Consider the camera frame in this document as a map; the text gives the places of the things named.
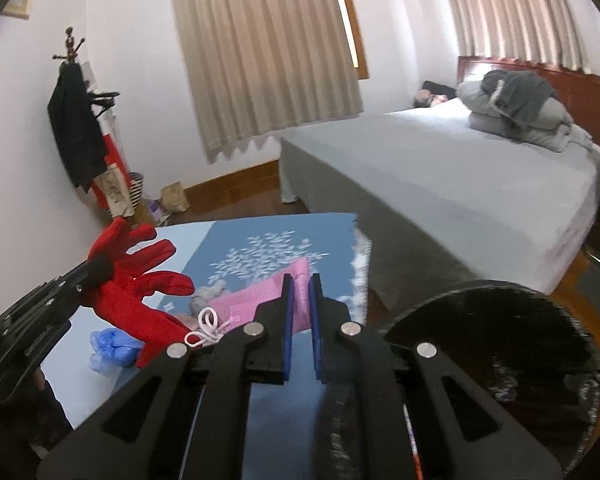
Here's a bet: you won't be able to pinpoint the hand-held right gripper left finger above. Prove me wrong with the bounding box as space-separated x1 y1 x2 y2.
36 274 296 480

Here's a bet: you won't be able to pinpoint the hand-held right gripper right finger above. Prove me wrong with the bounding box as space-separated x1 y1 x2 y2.
308 274 565 480

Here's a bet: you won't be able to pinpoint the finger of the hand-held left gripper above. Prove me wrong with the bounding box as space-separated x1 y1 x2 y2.
60 255 115 298

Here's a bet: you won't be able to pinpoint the pink mesh bag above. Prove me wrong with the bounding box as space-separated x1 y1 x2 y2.
184 257 313 348

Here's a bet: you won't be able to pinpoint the red glove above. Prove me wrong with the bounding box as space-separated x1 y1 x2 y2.
87 217 196 368

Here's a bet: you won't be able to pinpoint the trash bin with black bag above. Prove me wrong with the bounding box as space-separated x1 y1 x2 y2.
380 280 600 480

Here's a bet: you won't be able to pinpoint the blue disposable gloves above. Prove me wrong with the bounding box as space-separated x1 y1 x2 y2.
88 327 143 374

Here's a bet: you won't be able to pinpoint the blue tree-print tablecloth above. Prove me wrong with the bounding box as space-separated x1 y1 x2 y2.
45 212 373 480

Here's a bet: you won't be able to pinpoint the beige printed tote bag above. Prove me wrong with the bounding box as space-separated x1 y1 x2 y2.
102 164 133 218

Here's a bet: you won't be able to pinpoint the crumpled grey cloth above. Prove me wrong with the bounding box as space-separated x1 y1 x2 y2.
190 280 228 317

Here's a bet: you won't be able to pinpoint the striped bag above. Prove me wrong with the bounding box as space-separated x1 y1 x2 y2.
128 171 146 211

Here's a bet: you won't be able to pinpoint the brown paper bag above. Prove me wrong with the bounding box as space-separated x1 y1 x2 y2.
160 181 191 214

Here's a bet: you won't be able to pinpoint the red bag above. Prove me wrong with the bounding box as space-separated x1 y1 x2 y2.
91 132 131 211

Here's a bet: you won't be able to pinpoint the black clothes hangers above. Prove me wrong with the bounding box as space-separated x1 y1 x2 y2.
87 90 121 119

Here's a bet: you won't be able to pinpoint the bed with grey sheet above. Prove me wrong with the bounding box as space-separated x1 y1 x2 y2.
278 97 600 311

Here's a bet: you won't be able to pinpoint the wooden coat rack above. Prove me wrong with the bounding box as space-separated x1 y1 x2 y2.
51 26 121 221

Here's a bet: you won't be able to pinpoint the pink bundle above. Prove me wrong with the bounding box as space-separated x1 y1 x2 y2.
414 89 451 110

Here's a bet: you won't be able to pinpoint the wide beige curtain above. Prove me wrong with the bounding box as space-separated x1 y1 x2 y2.
167 0 365 165

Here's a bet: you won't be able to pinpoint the black pillow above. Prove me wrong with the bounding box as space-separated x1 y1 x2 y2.
422 80 458 102

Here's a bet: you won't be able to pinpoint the dark grey clothing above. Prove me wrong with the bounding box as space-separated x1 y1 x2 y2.
481 70 558 128

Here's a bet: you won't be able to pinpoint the folded grey quilt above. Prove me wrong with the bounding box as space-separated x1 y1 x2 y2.
455 72 593 153

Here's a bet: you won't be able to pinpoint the red wooden headboard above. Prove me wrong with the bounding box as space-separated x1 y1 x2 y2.
456 55 600 156

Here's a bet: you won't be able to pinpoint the narrow beige curtain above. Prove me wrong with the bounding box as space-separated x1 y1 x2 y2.
437 0 593 72

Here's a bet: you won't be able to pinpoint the wooden window frame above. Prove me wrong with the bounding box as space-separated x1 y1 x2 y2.
332 0 370 80

